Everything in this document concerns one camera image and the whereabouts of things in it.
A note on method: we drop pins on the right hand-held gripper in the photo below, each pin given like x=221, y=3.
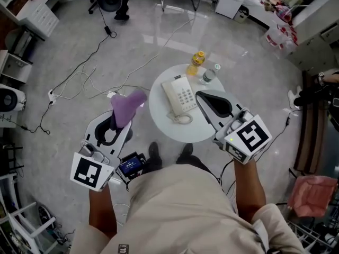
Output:
x=249, y=139

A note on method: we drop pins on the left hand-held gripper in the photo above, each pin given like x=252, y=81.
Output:
x=87, y=172

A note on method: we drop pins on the purple cloth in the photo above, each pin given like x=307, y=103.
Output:
x=127, y=107

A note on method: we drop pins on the white desk telephone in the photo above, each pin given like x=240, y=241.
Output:
x=185, y=91

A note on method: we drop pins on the beige telephone handset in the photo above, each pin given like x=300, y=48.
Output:
x=170, y=96

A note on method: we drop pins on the person's right forearm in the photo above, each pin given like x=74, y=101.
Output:
x=249, y=192

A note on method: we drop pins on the person's left forearm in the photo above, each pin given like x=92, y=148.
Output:
x=103, y=213

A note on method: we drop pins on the clear water bottle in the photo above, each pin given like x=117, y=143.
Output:
x=209, y=75

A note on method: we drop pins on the small black screen device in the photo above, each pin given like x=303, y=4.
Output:
x=130, y=165

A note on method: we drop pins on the yellow drink bottle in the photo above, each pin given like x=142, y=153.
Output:
x=196, y=63

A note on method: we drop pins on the person's left black shoe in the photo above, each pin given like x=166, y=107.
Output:
x=155, y=152

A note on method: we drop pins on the person's black shoe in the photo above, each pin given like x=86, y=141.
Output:
x=155, y=152
x=185, y=152

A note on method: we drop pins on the person's right black shoe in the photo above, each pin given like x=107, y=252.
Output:
x=185, y=152

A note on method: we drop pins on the round white side table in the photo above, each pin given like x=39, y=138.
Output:
x=164, y=126

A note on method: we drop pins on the white power strip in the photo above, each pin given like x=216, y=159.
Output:
x=52, y=96

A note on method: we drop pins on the red label water jug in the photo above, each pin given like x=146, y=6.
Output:
x=274, y=37
x=287, y=42

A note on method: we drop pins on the dark wooden bench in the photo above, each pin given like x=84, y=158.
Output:
x=312, y=131

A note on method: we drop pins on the small white bin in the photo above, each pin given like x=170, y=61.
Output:
x=241, y=14

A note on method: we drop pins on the person's beige shirt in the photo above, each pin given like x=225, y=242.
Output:
x=180, y=216

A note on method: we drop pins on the white locker cabinet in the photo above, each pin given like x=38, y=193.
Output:
x=315, y=49

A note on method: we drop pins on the small white side desk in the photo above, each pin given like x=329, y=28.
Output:
x=14, y=67

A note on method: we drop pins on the pink jacket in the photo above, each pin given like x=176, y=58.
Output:
x=312, y=194

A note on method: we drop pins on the white desk with shelves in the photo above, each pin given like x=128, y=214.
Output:
x=39, y=12

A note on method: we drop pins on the white metal rack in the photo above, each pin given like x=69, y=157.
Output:
x=312, y=239

